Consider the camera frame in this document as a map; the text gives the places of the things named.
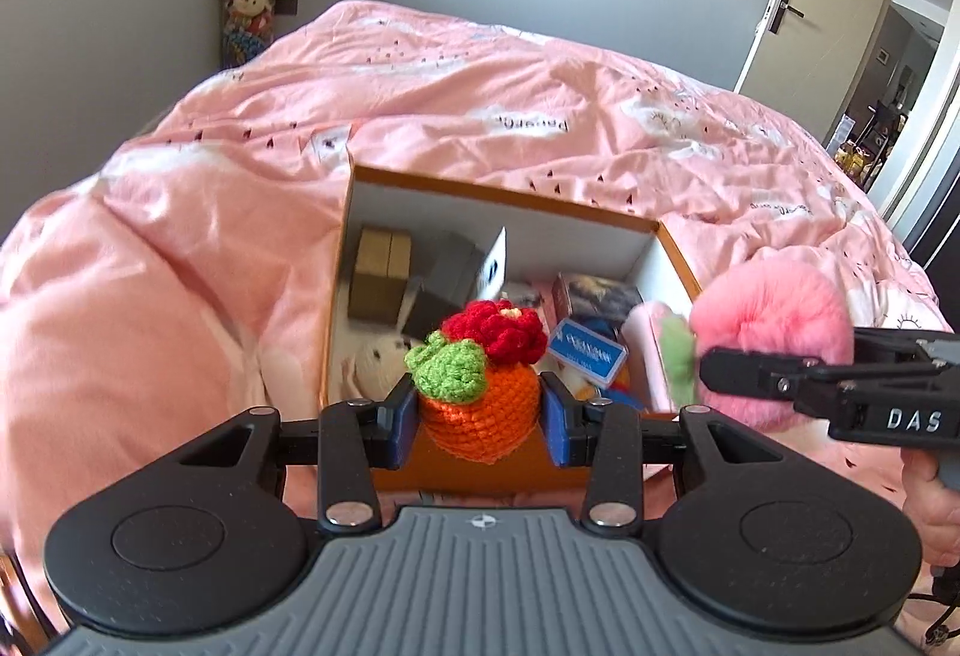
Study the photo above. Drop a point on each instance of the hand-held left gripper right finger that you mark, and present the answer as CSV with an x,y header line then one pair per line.
x,y
551,424

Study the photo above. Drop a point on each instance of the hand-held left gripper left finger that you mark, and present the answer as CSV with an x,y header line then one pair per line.
x,y
405,424

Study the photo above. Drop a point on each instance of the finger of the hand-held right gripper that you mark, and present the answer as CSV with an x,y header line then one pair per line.
x,y
757,375
881,341

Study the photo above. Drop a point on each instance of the pink fluffy peach plush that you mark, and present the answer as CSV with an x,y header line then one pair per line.
x,y
765,311

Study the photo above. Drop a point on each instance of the crochet orange fruit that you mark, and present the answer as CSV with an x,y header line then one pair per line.
x,y
480,416

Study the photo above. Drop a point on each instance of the dark card box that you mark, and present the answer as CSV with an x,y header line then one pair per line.
x,y
600,296

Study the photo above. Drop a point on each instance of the black box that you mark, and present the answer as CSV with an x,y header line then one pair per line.
x,y
446,281

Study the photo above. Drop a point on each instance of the brown box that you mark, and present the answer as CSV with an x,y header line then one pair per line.
x,y
379,274

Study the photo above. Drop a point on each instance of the white lotion tube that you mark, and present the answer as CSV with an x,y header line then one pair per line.
x,y
491,266

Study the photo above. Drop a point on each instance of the orange cardboard box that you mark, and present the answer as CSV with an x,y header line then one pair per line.
x,y
570,236

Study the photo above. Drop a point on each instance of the person's right hand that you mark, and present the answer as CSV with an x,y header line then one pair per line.
x,y
937,521

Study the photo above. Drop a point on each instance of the blue card tag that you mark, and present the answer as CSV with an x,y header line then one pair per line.
x,y
589,352

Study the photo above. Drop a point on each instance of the pink pouch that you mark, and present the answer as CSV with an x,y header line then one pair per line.
x,y
643,356

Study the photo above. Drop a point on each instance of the dark wardrobe door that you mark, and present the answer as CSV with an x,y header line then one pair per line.
x,y
937,214

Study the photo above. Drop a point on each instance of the dark chair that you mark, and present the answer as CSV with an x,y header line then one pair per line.
x,y
885,135

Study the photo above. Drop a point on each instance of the pink printed blanket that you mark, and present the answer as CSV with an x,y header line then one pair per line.
x,y
187,251

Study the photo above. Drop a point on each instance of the black wall socket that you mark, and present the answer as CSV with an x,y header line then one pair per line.
x,y
286,6

